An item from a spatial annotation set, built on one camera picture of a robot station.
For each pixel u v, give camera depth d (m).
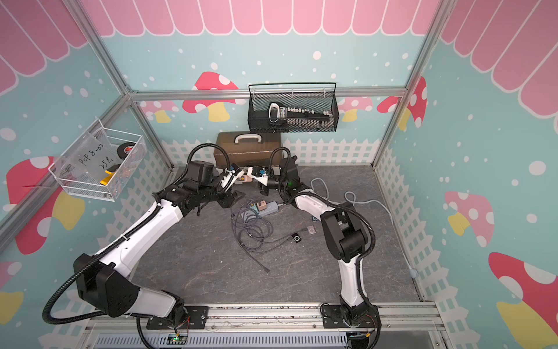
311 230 0.95
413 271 0.87
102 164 0.70
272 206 1.01
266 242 0.92
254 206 0.96
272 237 0.94
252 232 0.94
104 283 0.40
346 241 0.53
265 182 0.77
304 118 0.89
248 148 0.96
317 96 0.92
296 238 0.92
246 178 0.78
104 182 0.63
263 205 0.97
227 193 0.70
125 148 0.80
